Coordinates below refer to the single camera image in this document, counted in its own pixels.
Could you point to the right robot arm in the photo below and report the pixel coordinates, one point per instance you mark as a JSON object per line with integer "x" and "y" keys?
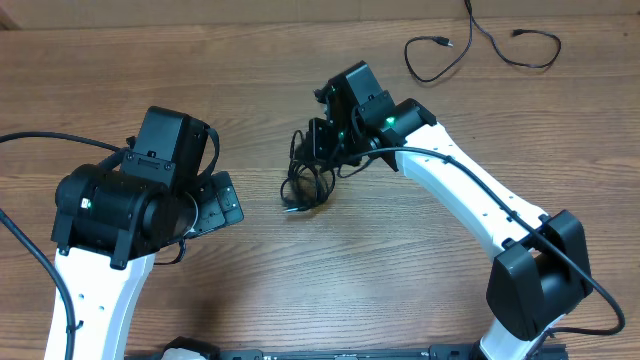
{"x": 539, "y": 262}

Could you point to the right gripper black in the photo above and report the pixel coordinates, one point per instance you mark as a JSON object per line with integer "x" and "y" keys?
{"x": 320, "y": 138}

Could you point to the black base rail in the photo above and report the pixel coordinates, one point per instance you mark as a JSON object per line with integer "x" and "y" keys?
{"x": 188, "y": 348}

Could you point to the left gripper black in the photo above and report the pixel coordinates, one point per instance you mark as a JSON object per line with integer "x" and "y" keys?
{"x": 208, "y": 213}

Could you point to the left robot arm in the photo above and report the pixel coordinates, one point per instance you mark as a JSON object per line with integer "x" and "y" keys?
{"x": 112, "y": 218}

